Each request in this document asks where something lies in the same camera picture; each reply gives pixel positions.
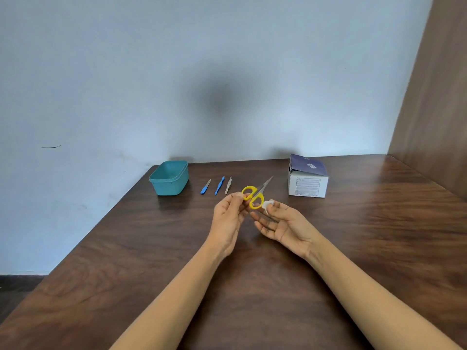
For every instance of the person's right hand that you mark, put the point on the person's right hand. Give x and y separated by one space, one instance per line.
292 229

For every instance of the person's left hand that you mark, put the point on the person's left hand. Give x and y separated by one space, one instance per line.
226 225

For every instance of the person's right thumb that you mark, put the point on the person's right thumb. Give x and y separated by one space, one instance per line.
278 206

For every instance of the person's left thumb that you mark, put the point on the person's left thumb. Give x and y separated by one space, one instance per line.
231 198

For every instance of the person's left forearm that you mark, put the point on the person's left forearm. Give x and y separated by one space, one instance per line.
171 306

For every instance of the person's right forearm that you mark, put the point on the person's right forearm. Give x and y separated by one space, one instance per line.
372 302

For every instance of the grey metal scalpel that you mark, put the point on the grey metal scalpel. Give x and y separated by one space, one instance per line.
228 185

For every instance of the long blue scalpel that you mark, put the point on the long blue scalpel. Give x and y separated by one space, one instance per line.
219 185

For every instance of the short blue scalpel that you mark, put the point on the short blue scalpel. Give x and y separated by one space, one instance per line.
205 187

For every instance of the white box with blue lid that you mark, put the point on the white box with blue lid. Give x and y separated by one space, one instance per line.
308 178

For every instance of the teal plastic container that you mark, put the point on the teal plastic container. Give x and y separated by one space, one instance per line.
169 178

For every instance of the brown wooden panel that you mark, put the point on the brown wooden panel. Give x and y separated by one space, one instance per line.
434 91

